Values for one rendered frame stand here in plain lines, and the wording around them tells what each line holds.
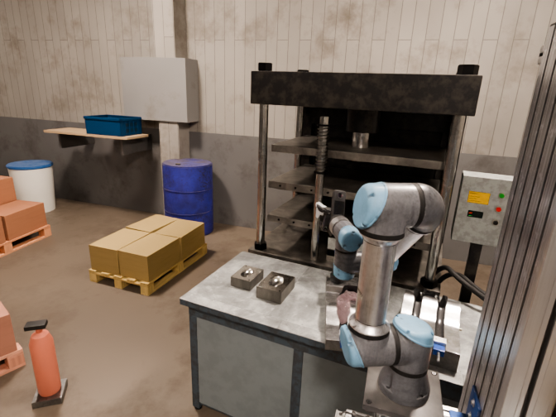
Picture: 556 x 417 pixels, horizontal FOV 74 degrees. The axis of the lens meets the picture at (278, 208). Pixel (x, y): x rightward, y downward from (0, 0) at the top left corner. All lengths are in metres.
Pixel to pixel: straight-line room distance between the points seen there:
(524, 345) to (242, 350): 1.59
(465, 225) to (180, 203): 3.42
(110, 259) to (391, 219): 3.29
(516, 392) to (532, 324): 0.14
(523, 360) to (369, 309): 0.40
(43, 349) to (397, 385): 2.07
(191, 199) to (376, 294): 3.96
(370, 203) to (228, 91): 4.31
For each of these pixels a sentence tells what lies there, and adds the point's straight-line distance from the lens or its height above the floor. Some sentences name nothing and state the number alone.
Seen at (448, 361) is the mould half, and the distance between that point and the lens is 1.81.
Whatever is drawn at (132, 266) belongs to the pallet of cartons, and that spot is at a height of 0.26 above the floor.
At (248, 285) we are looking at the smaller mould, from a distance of 2.14.
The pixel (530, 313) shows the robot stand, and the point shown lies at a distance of 0.74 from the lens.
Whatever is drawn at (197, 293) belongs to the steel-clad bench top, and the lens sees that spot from 2.15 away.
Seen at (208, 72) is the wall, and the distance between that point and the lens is 5.23.
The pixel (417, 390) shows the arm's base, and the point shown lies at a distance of 1.25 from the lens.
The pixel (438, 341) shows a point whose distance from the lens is 1.77.
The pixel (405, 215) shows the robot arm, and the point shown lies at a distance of 0.94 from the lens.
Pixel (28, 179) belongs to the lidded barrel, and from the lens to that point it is 6.39.
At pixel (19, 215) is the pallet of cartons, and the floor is 0.39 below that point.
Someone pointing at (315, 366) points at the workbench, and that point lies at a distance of 1.97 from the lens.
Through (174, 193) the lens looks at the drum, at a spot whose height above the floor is 0.61.
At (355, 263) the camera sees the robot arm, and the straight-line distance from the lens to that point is 1.28.
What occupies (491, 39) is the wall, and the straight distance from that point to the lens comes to 4.70.
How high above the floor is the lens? 1.89
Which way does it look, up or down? 18 degrees down
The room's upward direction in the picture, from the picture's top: 2 degrees clockwise
